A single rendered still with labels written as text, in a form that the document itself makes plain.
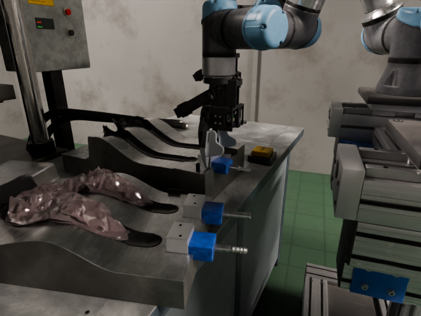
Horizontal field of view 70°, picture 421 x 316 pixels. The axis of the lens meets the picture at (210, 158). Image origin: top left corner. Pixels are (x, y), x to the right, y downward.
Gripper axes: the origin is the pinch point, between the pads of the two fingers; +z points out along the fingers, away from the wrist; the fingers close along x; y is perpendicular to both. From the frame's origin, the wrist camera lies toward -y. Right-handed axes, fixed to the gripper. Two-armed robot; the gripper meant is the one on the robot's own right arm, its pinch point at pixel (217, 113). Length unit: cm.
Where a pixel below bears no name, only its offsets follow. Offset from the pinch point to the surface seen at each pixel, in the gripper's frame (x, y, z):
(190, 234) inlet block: -56, 22, 7
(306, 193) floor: 145, 14, 95
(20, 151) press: -28, -71, 16
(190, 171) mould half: -36.0, 10.6, 6.1
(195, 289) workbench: -45, 16, 32
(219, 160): -29.9, 15.3, 4.6
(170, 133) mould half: -14.0, -10.0, 5.1
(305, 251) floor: 68, 28, 95
